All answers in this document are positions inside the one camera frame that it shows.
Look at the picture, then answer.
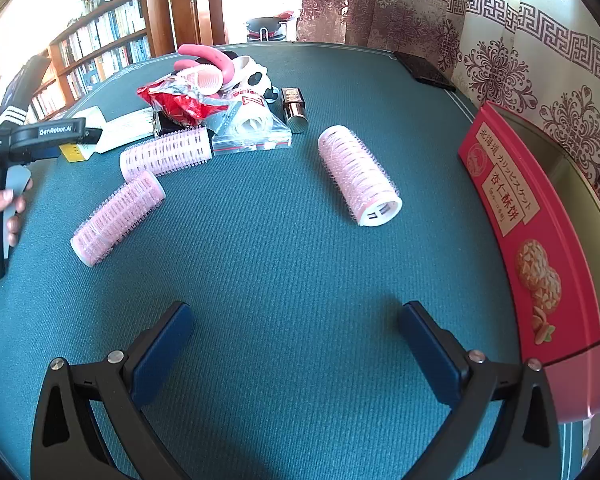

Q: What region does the green cloth desktop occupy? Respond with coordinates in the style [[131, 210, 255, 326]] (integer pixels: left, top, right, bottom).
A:
[[0, 40, 588, 480]]

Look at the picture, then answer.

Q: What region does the pink hair roller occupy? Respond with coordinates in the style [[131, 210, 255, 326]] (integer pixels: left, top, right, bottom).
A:
[[177, 71, 224, 97], [119, 126, 215, 182], [70, 170, 166, 267], [317, 124, 403, 227]]

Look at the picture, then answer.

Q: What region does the panda toy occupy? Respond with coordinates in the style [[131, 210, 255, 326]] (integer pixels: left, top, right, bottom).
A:
[[223, 56, 276, 98]]

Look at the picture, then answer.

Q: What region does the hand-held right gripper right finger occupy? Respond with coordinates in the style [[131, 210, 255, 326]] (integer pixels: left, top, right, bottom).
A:
[[399, 301, 566, 480]]

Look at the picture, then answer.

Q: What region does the red foil packet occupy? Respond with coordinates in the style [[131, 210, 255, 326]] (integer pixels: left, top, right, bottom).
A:
[[136, 82, 231, 128]]

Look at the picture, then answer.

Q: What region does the pink biscuit tin box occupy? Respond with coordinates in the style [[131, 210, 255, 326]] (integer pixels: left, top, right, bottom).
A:
[[457, 101, 600, 426]]

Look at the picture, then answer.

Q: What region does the wooden bookshelf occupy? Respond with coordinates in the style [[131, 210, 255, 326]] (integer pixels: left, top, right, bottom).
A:
[[25, 0, 173, 116]]

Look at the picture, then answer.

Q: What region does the clear zip bag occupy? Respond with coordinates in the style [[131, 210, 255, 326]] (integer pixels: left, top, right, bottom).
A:
[[207, 87, 293, 156]]

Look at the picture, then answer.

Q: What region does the patterned curtain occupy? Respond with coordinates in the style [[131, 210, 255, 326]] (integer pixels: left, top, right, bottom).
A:
[[295, 0, 600, 226]]

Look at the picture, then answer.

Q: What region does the small black case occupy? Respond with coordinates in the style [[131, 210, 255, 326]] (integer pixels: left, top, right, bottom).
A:
[[151, 110, 181, 136]]

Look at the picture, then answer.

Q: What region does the wooden door frame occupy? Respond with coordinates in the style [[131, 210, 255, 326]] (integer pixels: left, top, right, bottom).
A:
[[190, 0, 228, 47]]

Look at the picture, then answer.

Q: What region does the black gold lipstick tube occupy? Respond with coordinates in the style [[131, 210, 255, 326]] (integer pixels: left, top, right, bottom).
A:
[[280, 86, 311, 133]]

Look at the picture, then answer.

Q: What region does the black phone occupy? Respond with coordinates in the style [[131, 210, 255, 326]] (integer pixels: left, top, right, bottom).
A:
[[393, 51, 456, 92]]

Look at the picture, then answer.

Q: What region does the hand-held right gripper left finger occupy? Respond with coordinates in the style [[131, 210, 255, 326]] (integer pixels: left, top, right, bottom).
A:
[[30, 301, 196, 480]]

